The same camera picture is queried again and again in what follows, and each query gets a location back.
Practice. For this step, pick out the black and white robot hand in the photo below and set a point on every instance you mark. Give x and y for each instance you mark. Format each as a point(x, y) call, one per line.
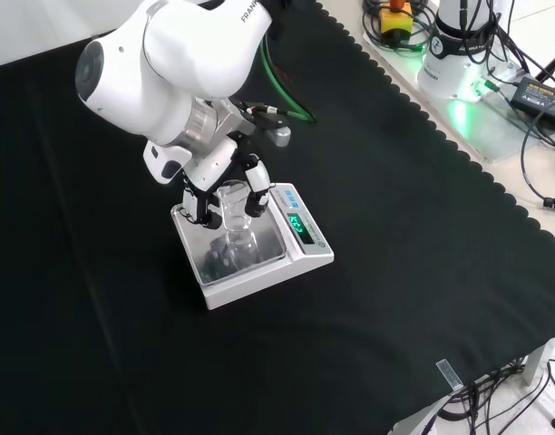
point(205, 165)

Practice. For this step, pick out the clear glass beaker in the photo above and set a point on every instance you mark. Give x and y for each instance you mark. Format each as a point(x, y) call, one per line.
point(234, 213)

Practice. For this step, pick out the white electronic balance steel pan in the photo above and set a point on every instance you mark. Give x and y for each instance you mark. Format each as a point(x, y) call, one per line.
point(259, 281)

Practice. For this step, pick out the black table cloth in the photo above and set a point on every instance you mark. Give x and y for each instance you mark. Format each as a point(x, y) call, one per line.
point(123, 317)

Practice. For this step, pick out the yellow stop button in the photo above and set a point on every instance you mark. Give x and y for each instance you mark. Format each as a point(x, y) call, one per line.
point(395, 20)

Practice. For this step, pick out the clear tape strip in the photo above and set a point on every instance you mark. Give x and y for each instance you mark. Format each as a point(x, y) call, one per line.
point(450, 375)

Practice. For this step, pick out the black power adapter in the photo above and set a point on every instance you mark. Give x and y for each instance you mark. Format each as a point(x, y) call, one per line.
point(542, 97)

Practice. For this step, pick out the black tripod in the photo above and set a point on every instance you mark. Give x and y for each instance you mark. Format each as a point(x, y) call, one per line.
point(552, 63)

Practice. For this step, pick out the white table leg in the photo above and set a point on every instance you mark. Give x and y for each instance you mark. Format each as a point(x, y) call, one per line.
point(538, 362)

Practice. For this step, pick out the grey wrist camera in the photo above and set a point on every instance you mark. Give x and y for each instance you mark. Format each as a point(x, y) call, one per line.
point(279, 135)

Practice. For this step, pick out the grey metal base plate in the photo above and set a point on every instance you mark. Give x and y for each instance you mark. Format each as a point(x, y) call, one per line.
point(490, 131)

